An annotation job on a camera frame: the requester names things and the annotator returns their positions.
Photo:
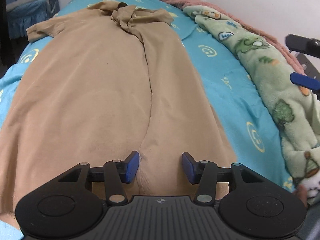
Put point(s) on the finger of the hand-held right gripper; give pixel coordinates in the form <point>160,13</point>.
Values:
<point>300,43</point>
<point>303,80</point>

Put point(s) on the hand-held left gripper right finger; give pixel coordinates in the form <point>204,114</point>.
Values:
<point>188,168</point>

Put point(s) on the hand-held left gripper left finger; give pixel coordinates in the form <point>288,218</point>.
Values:
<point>131,167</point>

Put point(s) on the tan t-shirt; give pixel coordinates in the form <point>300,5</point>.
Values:
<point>100,92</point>

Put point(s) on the green cartoon blanket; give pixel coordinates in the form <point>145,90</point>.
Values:
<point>280,92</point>

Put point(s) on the pink fluffy blanket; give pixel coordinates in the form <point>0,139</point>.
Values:
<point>250,20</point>

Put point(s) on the blue smiley bed sheet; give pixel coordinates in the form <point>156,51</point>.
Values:
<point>215,80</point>

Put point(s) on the tall blue covered chair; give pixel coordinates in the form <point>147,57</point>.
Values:
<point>30,17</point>

